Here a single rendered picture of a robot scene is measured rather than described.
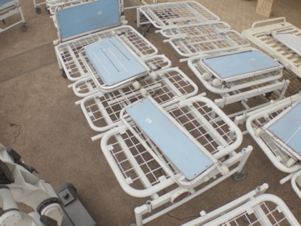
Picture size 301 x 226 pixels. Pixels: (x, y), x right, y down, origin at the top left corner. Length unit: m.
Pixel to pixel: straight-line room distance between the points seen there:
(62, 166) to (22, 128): 0.70
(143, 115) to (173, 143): 0.30
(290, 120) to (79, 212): 1.65
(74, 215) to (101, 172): 0.51
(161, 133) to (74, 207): 0.78
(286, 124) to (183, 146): 0.80
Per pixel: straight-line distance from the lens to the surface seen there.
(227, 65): 2.19
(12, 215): 0.83
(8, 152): 1.32
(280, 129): 1.81
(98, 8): 2.76
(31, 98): 2.94
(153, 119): 1.66
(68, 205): 1.77
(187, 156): 1.49
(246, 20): 4.75
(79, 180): 2.07
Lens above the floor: 1.75
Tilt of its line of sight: 46 degrees down
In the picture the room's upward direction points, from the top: straight up
